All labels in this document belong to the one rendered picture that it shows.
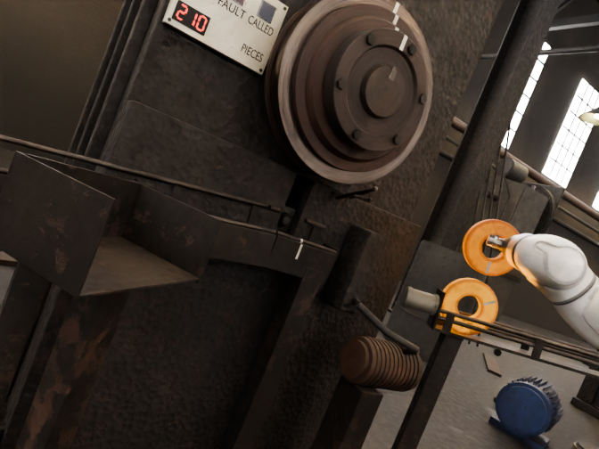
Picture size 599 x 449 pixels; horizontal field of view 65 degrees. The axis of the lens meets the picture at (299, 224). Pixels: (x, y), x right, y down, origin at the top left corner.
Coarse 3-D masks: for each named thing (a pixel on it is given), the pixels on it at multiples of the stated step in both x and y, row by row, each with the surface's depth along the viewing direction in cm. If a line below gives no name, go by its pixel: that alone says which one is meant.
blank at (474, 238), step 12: (480, 228) 129; (492, 228) 128; (504, 228) 128; (468, 240) 129; (480, 240) 129; (468, 252) 129; (480, 252) 129; (468, 264) 132; (480, 264) 129; (492, 264) 129; (504, 264) 129
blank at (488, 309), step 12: (456, 288) 129; (468, 288) 129; (480, 288) 129; (444, 300) 130; (456, 300) 130; (480, 300) 129; (492, 300) 129; (456, 312) 130; (480, 312) 129; (492, 312) 129; (480, 324) 129
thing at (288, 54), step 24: (336, 0) 108; (360, 0) 111; (384, 0) 114; (312, 24) 107; (408, 24) 119; (288, 48) 105; (288, 72) 107; (288, 96) 108; (288, 120) 110; (288, 144) 116; (408, 144) 129; (312, 168) 116; (336, 168) 119; (384, 168) 127
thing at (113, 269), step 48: (0, 192) 68; (48, 192) 64; (96, 192) 61; (144, 192) 90; (0, 240) 67; (48, 240) 63; (96, 240) 60; (144, 240) 89; (192, 240) 85; (96, 288) 64; (144, 288) 71; (96, 336) 77; (48, 384) 77; (48, 432) 76
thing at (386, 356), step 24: (360, 336) 126; (360, 360) 121; (384, 360) 122; (408, 360) 128; (360, 384) 123; (384, 384) 124; (408, 384) 128; (336, 408) 127; (360, 408) 123; (336, 432) 125; (360, 432) 125
